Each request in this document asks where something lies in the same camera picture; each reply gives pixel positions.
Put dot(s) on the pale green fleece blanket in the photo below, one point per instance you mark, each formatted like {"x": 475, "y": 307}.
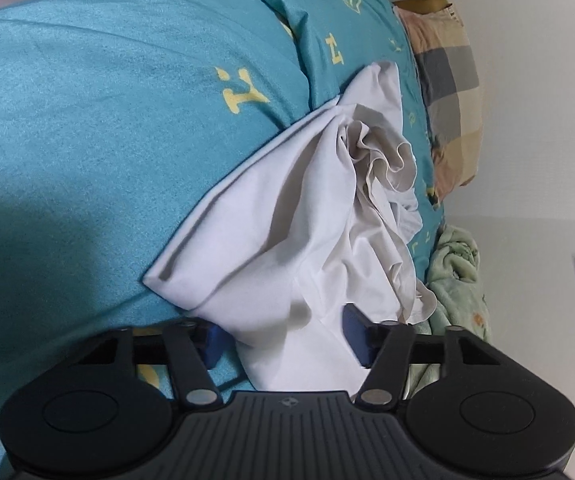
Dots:
{"x": 460, "y": 280}

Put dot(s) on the checkered pillow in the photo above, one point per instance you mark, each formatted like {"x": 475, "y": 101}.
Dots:
{"x": 452, "y": 95}

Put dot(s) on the white shirt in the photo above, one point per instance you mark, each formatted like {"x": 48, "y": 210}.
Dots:
{"x": 312, "y": 240}

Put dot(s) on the teal bed sheet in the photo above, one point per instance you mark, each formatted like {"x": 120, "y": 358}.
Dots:
{"x": 92, "y": 135}

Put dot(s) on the brown pillow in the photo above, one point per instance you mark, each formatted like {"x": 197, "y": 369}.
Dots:
{"x": 427, "y": 2}

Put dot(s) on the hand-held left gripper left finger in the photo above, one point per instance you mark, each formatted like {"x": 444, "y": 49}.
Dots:
{"x": 212, "y": 347}

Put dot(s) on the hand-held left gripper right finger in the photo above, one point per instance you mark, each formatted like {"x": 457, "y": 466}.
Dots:
{"x": 357, "y": 335}

